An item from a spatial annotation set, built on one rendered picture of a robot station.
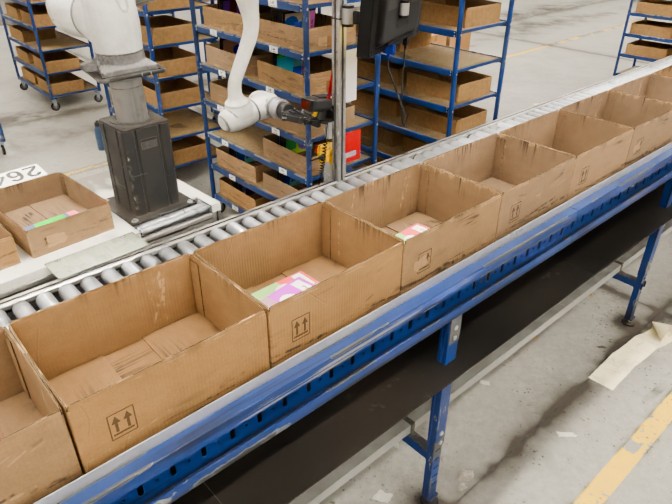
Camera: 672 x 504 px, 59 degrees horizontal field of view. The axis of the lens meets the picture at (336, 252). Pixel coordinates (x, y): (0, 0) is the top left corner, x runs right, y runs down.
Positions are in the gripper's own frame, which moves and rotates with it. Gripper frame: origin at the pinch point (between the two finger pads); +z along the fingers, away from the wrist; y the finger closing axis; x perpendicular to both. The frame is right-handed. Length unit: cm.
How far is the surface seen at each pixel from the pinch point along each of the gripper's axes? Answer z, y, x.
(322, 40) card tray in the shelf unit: -30.3, 31.2, -23.2
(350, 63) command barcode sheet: 12.9, 7.8, -24.4
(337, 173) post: 16.6, -1.9, 16.8
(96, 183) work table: -46, -76, 20
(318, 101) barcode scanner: 13.2, -8.5, -13.1
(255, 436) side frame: 109, -107, 13
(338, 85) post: 16.8, -1.8, -18.6
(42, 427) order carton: 102, -141, -8
